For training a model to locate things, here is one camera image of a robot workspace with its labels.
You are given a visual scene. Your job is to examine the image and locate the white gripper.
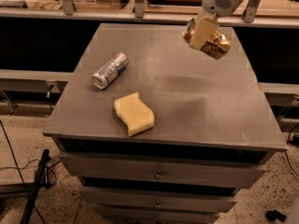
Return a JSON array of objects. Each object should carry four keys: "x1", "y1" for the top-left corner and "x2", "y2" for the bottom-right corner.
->
[{"x1": 189, "y1": 0, "x2": 244, "y2": 49}]

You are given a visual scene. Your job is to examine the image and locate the orange soda can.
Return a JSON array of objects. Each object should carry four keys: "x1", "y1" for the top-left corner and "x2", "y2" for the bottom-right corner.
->
[{"x1": 182, "y1": 18, "x2": 232, "y2": 60}]

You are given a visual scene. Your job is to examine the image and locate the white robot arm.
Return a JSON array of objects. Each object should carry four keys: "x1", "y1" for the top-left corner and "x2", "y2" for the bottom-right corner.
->
[{"x1": 189, "y1": 0, "x2": 244, "y2": 49}]

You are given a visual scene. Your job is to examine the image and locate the silver blue can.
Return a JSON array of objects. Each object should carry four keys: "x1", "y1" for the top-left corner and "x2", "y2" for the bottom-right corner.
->
[{"x1": 92, "y1": 52, "x2": 129, "y2": 90}]

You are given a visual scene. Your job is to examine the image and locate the yellow wavy sponge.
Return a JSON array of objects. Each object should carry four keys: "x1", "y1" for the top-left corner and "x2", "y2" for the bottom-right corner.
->
[{"x1": 114, "y1": 92, "x2": 155, "y2": 136}]

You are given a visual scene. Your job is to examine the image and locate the grey drawer cabinet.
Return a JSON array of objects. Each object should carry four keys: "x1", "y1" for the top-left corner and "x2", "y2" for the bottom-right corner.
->
[{"x1": 42, "y1": 22, "x2": 288, "y2": 224}]

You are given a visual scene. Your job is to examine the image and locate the top grey drawer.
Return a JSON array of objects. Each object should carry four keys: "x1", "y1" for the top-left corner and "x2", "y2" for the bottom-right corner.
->
[{"x1": 59, "y1": 151, "x2": 266, "y2": 189}]

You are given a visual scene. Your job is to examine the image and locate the grey drawer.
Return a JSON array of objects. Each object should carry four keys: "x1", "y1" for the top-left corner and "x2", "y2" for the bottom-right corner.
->
[
  {"x1": 59, "y1": 151, "x2": 266, "y2": 189},
  {"x1": 94, "y1": 205, "x2": 220, "y2": 224},
  {"x1": 80, "y1": 187, "x2": 236, "y2": 213}
]

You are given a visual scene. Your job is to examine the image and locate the middle grey drawer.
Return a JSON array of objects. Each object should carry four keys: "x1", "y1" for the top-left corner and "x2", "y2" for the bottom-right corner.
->
[{"x1": 80, "y1": 187, "x2": 236, "y2": 213}]

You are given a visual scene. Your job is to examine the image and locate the black stand foot right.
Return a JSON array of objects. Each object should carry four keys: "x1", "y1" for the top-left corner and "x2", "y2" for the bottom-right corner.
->
[{"x1": 265, "y1": 210, "x2": 287, "y2": 223}]

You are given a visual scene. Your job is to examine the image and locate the bottom grey drawer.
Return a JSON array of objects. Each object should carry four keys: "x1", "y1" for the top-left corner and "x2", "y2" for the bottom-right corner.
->
[{"x1": 94, "y1": 205, "x2": 220, "y2": 224}]

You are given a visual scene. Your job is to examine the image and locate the black tripod leg left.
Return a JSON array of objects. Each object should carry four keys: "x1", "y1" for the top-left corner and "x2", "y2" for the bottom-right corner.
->
[{"x1": 21, "y1": 149, "x2": 50, "y2": 224}]

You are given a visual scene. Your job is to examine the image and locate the black cable right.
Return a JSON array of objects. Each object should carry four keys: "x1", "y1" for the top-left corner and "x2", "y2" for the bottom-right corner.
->
[{"x1": 283, "y1": 121, "x2": 299, "y2": 177}]

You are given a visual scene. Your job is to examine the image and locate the grey metal rail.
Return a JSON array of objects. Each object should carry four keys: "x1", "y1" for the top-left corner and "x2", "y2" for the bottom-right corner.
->
[{"x1": 0, "y1": 69, "x2": 72, "y2": 93}]

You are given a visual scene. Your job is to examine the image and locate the black floor cable left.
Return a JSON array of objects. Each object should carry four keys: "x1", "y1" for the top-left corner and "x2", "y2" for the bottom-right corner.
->
[{"x1": 0, "y1": 119, "x2": 48, "y2": 224}]

